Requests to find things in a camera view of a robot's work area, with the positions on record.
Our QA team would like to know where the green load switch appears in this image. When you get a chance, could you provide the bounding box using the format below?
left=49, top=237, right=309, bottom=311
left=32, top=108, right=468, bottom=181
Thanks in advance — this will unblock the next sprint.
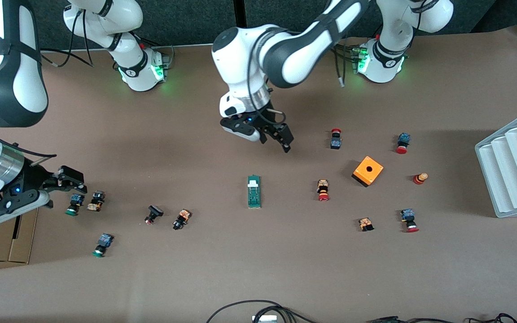
left=247, top=175, right=262, bottom=210

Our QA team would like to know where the beige black contact block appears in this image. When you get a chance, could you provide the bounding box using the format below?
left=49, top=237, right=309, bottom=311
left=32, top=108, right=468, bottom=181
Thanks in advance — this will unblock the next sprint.
left=87, top=190, right=105, bottom=212

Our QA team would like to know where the brown cardboard divider box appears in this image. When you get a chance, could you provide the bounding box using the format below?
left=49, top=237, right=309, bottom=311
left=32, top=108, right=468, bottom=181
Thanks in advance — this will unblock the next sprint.
left=0, top=209, right=39, bottom=264

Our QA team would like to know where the black button red contact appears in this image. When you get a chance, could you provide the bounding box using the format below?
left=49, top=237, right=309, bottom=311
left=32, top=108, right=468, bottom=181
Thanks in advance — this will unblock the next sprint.
left=144, top=205, right=164, bottom=225

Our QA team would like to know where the black orange push button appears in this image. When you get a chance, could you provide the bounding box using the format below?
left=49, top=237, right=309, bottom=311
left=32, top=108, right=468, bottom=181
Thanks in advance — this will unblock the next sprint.
left=172, top=209, right=192, bottom=231

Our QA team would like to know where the red button blue block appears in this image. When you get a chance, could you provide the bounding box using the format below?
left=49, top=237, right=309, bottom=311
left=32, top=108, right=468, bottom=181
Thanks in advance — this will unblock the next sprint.
left=400, top=208, right=420, bottom=233
left=395, top=132, right=411, bottom=155

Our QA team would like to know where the brown paper table cover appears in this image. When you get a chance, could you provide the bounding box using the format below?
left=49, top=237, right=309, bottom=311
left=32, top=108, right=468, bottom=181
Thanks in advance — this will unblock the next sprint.
left=0, top=26, right=517, bottom=323

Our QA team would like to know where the grey ridged plastic tray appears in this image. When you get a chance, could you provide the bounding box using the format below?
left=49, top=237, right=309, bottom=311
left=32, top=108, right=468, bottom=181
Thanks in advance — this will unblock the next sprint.
left=474, top=106, right=517, bottom=219

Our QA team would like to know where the green push button switch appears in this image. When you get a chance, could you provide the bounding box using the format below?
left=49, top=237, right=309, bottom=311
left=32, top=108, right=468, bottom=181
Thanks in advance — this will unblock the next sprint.
left=65, top=194, right=85, bottom=216
left=92, top=233, right=114, bottom=258

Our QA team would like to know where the orange push button enclosure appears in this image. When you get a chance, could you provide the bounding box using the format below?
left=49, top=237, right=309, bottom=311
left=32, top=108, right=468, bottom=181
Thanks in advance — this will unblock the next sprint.
left=351, top=156, right=384, bottom=188

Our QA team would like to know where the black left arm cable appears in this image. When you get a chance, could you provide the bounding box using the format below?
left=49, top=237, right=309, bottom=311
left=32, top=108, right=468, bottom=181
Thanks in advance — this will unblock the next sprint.
left=245, top=40, right=345, bottom=127

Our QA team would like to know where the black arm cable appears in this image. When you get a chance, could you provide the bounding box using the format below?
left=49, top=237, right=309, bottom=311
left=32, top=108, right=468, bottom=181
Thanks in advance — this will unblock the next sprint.
left=245, top=40, right=345, bottom=127
left=38, top=0, right=95, bottom=69

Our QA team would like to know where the black base cable bundle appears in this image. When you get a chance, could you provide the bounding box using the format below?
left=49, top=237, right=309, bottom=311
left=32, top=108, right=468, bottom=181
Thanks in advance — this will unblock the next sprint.
left=333, top=43, right=359, bottom=62

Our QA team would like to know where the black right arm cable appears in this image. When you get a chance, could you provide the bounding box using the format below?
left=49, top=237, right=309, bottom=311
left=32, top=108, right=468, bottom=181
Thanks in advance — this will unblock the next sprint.
left=38, top=0, right=95, bottom=69

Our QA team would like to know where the black looped cable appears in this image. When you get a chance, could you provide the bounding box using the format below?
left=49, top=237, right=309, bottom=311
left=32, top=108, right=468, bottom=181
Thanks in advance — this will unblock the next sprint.
left=206, top=300, right=320, bottom=323

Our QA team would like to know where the black thin cable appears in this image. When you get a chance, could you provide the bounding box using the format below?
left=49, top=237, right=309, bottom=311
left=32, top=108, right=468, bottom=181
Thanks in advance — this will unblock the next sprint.
left=366, top=313, right=517, bottom=323

